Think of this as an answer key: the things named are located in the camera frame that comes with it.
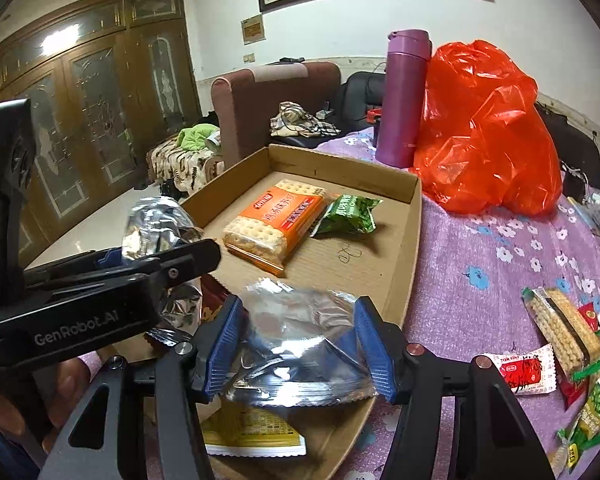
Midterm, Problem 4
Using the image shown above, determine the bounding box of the silver foil snack pack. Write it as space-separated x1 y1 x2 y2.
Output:
121 195 204 336

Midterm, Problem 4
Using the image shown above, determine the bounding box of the red nut snack bag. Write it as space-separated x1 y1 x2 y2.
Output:
200 274 230 323

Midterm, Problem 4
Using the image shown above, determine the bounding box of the white red snack packet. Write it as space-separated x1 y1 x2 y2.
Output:
486 344 557 396

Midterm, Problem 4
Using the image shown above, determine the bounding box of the green pea snack bag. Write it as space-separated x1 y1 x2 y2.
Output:
556 379 600 476

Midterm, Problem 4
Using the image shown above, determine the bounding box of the orange cracker pack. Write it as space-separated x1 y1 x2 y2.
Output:
222 179 332 276

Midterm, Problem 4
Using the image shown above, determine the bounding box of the yellow snack bag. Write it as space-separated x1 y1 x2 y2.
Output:
201 402 306 458

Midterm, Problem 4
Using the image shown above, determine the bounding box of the red candy bar packet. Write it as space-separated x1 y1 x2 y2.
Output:
578 302 600 333

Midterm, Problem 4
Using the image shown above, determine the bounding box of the person left hand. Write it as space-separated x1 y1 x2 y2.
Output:
0 358 91 454

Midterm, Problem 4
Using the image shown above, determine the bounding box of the green cloth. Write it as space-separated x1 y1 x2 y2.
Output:
176 124 220 152

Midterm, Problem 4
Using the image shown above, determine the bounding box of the cardboard tray box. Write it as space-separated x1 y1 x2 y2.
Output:
183 146 422 479

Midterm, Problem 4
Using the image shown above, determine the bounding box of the green packet in tray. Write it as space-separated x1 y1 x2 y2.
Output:
310 194 382 237

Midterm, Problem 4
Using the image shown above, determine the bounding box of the patterned cloth on chair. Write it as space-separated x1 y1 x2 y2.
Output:
270 101 341 139

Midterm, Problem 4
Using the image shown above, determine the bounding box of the wooden glass door cabinet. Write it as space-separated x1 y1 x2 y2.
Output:
0 0 201 266

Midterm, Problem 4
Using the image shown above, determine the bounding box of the brown armchair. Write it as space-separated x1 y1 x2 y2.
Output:
210 62 341 168

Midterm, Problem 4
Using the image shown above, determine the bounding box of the black sofa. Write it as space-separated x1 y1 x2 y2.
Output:
329 70 600 201

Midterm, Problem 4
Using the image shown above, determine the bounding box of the purple thermos bottle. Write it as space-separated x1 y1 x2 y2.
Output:
376 29 432 168

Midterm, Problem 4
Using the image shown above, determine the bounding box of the red plastic bag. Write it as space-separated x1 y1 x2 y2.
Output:
413 40 562 217

